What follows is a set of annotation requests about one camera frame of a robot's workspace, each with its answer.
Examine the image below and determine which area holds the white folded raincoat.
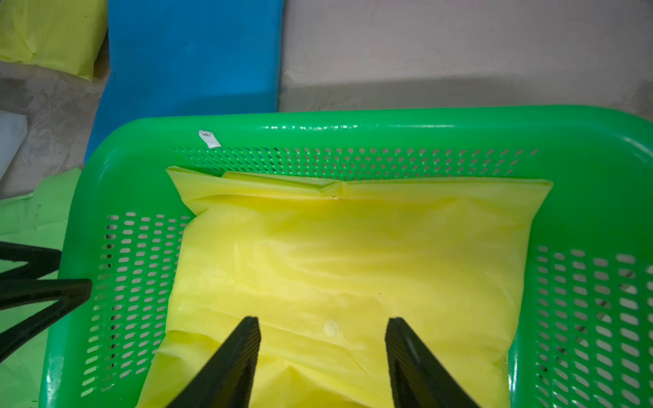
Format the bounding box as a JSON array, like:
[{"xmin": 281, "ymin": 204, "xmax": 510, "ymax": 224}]
[{"xmin": 0, "ymin": 110, "xmax": 28, "ymax": 179}]

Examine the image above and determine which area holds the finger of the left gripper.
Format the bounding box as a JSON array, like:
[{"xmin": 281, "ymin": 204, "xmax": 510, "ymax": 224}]
[
  {"xmin": 0, "ymin": 277, "xmax": 94, "ymax": 364},
  {"xmin": 1, "ymin": 241, "xmax": 62, "ymax": 280}
]

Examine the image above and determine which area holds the large yellow raincoat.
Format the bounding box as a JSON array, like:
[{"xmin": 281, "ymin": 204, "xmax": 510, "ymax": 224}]
[{"xmin": 138, "ymin": 167, "xmax": 553, "ymax": 407}]

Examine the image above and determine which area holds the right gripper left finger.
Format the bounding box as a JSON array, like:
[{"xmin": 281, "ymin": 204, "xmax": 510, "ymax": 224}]
[{"xmin": 168, "ymin": 316, "xmax": 261, "ymax": 408}]

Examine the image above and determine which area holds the blue folded raincoat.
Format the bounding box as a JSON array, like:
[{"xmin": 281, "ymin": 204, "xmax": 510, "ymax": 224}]
[{"xmin": 85, "ymin": 0, "xmax": 284, "ymax": 158}]

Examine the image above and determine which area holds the green plastic basket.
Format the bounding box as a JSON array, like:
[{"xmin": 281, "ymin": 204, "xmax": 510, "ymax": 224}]
[{"xmin": 39, "ymin": 105, "xmax": 652, "ymax": 407}]

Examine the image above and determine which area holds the lime green raincoat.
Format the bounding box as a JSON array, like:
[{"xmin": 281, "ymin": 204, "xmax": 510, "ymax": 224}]
[{"xmin": 1, "ymin": 168, "xmax": 82, "ymax": 407}]

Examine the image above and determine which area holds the small yellow folded raincoat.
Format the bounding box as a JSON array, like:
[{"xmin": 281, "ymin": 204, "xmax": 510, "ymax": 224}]
[{"xmin": 1, "ymin": 0, "xmax": 108, "ymax": 81}]

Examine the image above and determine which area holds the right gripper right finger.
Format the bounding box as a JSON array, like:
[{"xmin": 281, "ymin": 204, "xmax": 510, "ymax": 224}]
[{"xmin": 385, "ymin": 317, "xmax": 479, "ymax": 408}]

